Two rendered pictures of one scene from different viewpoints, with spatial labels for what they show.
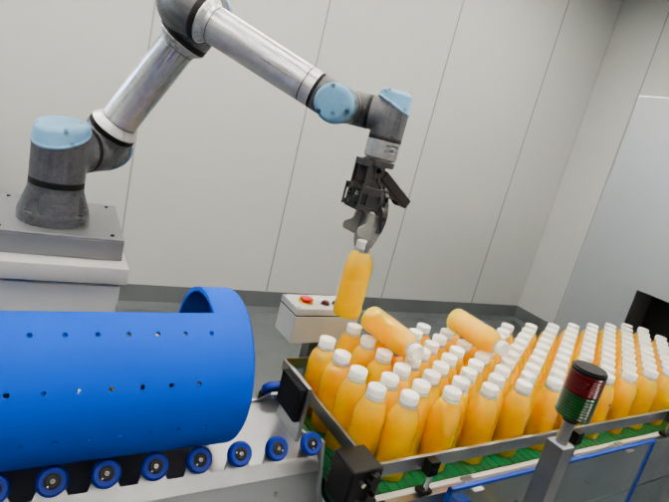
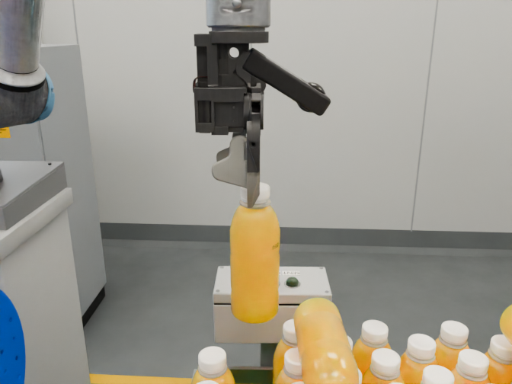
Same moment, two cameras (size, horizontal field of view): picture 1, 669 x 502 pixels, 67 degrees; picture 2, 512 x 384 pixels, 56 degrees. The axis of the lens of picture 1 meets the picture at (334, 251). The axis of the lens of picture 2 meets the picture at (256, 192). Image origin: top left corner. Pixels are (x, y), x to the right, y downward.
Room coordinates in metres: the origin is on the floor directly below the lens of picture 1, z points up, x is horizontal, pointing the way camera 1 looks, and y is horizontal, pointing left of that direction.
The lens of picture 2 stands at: (0.69, -0.40, 1.52)
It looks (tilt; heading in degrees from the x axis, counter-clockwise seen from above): 19 degrees down; 34
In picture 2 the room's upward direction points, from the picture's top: straight up
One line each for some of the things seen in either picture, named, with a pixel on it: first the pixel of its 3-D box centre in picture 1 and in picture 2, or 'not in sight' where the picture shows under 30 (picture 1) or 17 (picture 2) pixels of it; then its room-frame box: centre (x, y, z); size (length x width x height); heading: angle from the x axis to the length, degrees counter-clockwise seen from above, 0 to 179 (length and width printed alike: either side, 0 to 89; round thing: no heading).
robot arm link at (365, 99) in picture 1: (345, 106); not in sight; (1.16, 0.05, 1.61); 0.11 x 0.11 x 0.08; 83
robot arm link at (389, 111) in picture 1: (389, 116); not in sight; (1.17, -0.05, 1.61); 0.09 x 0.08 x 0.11; 83
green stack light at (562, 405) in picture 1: (576, 402); not in sight; (0.88, -0.51, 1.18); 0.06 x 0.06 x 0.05
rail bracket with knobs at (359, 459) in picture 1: (351, 479); not in sight; (0.83, -0.14, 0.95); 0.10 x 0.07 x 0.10; 33
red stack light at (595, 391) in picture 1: (584, 381); not in sight; (0.88, -0.51, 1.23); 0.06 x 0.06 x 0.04
